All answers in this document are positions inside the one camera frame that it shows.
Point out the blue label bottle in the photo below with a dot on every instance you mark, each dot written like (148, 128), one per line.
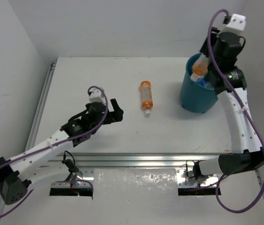
(204, 82)

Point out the orange label bottle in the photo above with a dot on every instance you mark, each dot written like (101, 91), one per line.
(146, 98)
(200, 68)

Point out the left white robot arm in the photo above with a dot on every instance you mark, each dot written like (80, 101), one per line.
(16, 172)

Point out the teal plastic bin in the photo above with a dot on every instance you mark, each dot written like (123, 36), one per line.
(194, 97)

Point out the white foil sheet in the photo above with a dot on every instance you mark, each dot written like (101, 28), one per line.
(139, 184)

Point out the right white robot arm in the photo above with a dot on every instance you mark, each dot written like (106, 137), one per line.
(229, 84)

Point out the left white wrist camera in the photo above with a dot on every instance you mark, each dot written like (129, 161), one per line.
(96, 95)

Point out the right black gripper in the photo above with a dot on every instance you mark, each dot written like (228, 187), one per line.
(214, 33)

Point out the aluminium rail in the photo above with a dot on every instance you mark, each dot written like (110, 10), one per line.
(182, 163)
(36, 121)

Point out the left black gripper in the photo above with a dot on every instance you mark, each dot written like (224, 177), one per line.
(110, 116)

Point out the aluminium front rail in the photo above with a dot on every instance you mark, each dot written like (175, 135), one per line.
(182, 163)

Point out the aluminium left side rail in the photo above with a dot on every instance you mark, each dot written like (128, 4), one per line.
(36, 121)

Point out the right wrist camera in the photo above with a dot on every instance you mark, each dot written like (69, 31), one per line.
(235, 23)

